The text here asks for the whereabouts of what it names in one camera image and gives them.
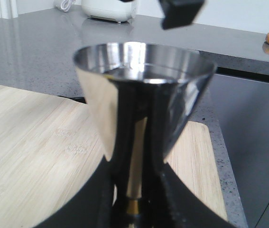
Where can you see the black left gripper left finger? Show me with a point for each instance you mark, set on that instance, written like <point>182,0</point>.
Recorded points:
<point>90,207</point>

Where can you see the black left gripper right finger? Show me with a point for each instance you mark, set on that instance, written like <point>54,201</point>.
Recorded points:
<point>178,207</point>

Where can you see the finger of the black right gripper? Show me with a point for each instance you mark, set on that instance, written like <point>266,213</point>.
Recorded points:
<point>179,13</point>

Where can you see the steel double jigger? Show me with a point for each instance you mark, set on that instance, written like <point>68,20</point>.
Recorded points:
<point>140,97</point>

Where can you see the white kitchen appliance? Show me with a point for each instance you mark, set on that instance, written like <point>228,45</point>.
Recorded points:
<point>111,10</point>

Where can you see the wooden cutting board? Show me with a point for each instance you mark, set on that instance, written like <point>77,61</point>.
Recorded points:
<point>49,148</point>

